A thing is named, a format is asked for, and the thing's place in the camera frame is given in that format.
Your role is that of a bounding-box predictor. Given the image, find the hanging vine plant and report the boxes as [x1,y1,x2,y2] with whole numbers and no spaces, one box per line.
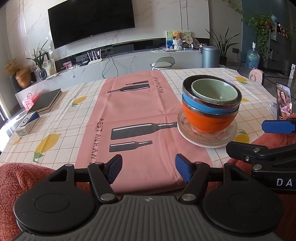
[242,14,277,62]

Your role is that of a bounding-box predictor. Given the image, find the plant in blue vase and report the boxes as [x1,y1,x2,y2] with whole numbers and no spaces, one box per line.
[26,40,49,81]

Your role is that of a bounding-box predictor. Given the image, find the orange steel bowl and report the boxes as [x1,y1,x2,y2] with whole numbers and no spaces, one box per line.
[182,101,239,134]

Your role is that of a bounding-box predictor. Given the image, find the potted long leaf plant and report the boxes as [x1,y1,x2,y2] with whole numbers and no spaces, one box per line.
[205,27,241,66]

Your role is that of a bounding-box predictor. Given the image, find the white marble tv cabinet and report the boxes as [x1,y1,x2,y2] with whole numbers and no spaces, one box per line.
[14,50,204,109]

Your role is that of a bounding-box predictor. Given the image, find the checked lemon print tablecloth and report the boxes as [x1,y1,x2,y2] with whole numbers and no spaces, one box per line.
[0,67,280,193]

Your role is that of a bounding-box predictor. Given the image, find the grey trash can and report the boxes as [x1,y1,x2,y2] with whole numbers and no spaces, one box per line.
[202,45,220,68]

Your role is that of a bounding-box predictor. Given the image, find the green ceramic bowl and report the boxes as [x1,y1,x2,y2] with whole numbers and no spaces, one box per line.
[191,79,238,105]

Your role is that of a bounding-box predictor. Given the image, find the smartphone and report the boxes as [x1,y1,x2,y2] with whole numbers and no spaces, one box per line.
[276,83,294,121]

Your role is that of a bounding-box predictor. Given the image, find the white photo frame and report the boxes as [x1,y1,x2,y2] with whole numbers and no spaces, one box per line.
[43,58,56,76]

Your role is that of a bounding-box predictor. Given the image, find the patterned clear glass plate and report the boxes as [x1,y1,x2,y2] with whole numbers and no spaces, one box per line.
[177,109,238,142]

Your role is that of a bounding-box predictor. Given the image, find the plain clear glass plate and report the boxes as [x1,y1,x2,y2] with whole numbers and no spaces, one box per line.
[179,116,237,145]

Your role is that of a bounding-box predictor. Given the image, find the white rolling stool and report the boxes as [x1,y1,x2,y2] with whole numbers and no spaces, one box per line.
[151,57,175,70]

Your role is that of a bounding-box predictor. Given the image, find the black television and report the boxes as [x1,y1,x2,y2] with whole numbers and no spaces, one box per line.
[47,0,136,49]

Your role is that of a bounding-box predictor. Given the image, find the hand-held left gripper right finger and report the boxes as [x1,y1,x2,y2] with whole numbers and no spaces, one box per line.
[175,153,252,205]

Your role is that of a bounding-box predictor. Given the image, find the teddy bear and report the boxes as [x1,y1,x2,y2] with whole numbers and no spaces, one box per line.
[172,31,184,51]

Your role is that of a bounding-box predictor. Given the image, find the dried flowers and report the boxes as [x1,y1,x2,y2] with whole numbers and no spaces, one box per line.
[5,58,21,76]

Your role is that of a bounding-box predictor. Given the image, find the white router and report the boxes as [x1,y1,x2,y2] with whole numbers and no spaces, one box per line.
[87,49,103,65]

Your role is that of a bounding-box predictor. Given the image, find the dark shelf unit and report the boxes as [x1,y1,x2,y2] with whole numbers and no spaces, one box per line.
[268,23,293,75]

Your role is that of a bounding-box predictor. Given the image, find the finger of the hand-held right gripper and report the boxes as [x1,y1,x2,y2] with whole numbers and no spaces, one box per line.
[226,141,296,169]
[262,118,296,135]

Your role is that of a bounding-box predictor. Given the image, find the blue water jug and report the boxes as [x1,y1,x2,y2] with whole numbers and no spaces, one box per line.
[245,42,259,70]

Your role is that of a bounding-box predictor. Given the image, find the black hardcover book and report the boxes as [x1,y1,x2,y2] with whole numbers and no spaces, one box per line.
[27,88,63,114]

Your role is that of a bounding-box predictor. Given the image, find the landscape painting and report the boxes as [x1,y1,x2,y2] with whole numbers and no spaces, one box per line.
[166,31,192,49]

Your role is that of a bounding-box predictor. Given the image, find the blue steel bowl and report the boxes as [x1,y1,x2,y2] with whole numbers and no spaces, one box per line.
[182,75,242,115]

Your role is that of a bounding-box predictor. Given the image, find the brown round vase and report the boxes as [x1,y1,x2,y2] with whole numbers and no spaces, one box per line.
[15,68,31,88]

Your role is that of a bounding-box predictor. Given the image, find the pink heater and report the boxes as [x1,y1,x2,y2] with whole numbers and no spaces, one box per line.
[248,68,266,85]

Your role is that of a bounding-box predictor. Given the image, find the blue and white box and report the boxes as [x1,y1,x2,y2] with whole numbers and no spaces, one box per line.
[15,112,40,135]

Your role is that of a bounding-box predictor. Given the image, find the red fleece cloth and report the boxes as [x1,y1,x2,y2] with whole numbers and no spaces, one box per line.
[0,137,296,241]

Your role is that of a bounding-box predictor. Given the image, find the white fruit print plate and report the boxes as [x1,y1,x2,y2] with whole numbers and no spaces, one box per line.
[185,136,234,149]

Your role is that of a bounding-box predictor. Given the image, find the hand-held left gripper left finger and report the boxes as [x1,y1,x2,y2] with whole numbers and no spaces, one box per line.
[47,154,123,204]

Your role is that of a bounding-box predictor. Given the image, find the black cable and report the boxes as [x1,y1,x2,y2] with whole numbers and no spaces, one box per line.
[102,52,130,79]

